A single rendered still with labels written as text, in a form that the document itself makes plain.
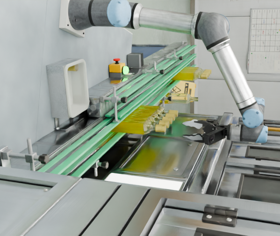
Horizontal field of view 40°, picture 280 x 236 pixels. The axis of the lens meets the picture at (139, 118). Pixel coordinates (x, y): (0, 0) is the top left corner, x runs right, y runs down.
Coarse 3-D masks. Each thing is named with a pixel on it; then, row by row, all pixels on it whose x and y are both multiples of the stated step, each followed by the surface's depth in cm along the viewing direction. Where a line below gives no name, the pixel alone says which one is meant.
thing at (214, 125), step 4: (208, 120) 174; (216, 120) 173; (212, 124) 169; (216, 124) 170; (228, 124) 168; (204, 128) 169; (208, 128) 168; (212, 128) 168; (216, 128) 169; (224, 128) 168; (228, 128) 166; (204, 132) 169; (208, 132) 169; (228, 132) 165; (228, 136) 166
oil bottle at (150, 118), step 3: (129, 117) 185; (132, 117) 185; (135, 117) 185; (138, 117) 184; (141, 117) 184; (144, 117) 184; (147, 117) 184; (150, 117) 184; (150, 120) 181; (153, 120) 182; (153, 123) 182
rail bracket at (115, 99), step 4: (100, 96) 172; (104, 96) 172; (112, 96) 170; (116, 96) 170; (124, 96) 170; (100, 100) 172; (104, 100) 172; (108, 100) 172; (112, 100) 170; (116, 100) 170; (120, 100) 169; (124, 100) 168; (116, 104) 172; (116, 108) 172; (116, 112) 172; (116, 116) 173; (116, 120) 174
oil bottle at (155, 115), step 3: (135, 111) 193; (138, 111) 193; (132, 114) 190; (135, 114) 189; (138, 114) 189; (141, 114) 188; (144, 114) 188; (147, 114) 188; (150, 114) 188; (153, 114) 188; (156, 114) 189; (153, 117) 186; (156, 117) 187; (156, 120) 187
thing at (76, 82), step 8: (72, 64) 156; (80, 64) 166; (64, 72) 153; (72, 72) 169; (80, 72) 168; (72, 80) 170; (80, 80) 169; (72, 88) 171; (80, 88) 170; (72, 96) 172; (80, 96) 172; (88, 96) 171; (72, 104) 172; (80, 104) 172; (88, 104) 172; (72, 112) 163; (80, 112) 165
